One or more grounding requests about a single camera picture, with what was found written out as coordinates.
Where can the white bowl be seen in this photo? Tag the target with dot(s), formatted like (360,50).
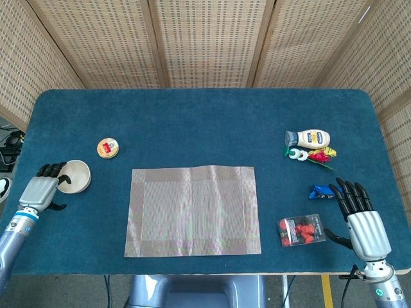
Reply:
(78,176)

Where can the white shoe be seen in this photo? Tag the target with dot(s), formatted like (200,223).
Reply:
(4,189)

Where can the blue carpet table cover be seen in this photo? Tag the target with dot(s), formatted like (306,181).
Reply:
(192,128)

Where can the gray blue robot base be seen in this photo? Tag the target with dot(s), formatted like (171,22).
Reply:
(199,292)

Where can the blue stapler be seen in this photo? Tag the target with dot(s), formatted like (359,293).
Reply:
(316,192)

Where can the clear box of red caps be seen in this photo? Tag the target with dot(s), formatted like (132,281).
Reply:
(302,230)

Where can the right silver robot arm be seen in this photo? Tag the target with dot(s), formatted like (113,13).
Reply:
(388,288)

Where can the white metal table leg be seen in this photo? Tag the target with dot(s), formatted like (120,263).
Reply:
(285,292)

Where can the mayonnaise squeeze bottle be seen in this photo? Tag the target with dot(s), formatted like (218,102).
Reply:
(311,138)

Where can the round yellow tin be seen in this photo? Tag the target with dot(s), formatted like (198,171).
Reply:
(108,148)

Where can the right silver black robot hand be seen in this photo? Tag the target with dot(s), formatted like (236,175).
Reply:
(369,234)

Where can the gray woven placemat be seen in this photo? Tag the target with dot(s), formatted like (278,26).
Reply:
(192,211)

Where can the woven wood folding screen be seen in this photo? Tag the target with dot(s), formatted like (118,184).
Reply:
(208,41)

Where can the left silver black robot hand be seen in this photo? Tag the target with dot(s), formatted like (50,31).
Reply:
(38,192)

